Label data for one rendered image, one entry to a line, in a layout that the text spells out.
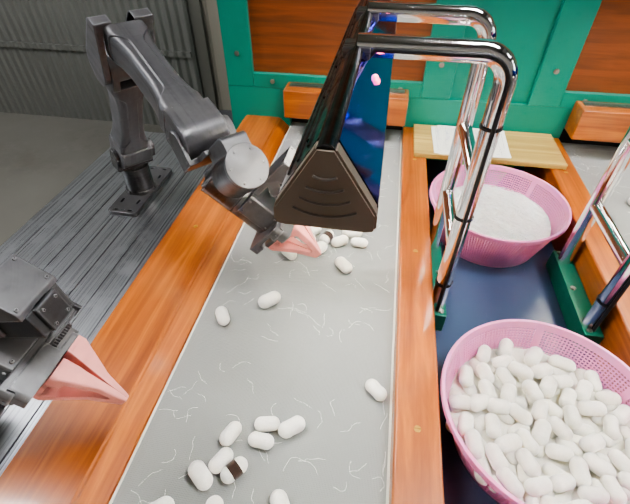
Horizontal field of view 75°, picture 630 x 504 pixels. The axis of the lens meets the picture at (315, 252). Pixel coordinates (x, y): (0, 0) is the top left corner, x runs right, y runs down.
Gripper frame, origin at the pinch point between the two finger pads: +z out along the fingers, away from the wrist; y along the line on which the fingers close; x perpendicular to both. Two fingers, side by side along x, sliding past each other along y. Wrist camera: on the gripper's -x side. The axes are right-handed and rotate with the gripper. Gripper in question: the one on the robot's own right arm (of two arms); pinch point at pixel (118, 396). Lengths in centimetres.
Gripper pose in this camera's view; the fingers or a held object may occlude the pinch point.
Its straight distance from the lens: 48.3
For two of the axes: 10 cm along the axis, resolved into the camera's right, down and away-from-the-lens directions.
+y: 1.7, -6.7, 7.2
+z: 7.5, 5.6, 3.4
